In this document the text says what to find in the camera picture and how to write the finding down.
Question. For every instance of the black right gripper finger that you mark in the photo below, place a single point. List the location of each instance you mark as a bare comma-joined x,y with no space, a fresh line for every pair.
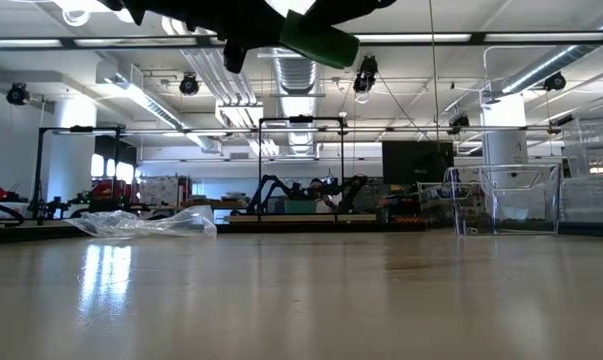
353,10

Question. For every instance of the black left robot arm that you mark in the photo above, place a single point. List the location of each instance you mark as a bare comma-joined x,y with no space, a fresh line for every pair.
131,7

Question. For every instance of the black ceiling-hung camera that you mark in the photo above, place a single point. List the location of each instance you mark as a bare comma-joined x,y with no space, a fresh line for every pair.
458,121
189,84
555,81
18,94
366,74

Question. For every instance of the white patterned box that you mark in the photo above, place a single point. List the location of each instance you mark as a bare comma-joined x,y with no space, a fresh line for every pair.
161,190

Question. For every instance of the red tool cart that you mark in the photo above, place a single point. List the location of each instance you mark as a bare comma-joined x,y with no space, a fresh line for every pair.
106,189

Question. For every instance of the clear plastic zip bag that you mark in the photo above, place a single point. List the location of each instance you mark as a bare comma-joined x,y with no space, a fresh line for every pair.
506,200

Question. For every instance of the silver ventilation duct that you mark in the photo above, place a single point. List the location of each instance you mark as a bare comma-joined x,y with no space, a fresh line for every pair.
296,80
546,62

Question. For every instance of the black wall screen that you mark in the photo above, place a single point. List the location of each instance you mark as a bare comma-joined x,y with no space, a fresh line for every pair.
416,162

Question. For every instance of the green elastic bandage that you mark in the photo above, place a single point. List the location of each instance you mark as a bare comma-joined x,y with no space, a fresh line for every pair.
321,45

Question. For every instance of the stack of clear boxes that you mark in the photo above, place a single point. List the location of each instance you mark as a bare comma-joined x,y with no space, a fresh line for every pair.
591,195

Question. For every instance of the clear plastic bin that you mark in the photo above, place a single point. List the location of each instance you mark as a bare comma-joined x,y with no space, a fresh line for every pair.
431,200

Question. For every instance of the black overhead rail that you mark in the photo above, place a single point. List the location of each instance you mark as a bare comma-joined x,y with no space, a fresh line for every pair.
478,37

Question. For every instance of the person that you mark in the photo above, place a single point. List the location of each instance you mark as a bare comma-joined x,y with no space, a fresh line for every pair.
318,189

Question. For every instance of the black table frame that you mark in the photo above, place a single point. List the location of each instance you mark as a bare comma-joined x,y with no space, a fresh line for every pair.
281,228

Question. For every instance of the white ceiling duct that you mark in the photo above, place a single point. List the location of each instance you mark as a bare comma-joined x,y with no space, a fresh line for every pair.
131,90

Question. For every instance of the teal box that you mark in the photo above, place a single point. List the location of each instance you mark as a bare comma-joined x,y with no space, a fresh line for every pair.
301,207

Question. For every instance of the wooden station table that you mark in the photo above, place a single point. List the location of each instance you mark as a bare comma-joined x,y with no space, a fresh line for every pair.
271,218

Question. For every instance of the black station frame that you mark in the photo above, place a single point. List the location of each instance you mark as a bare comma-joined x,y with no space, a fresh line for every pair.
81,129
301,119

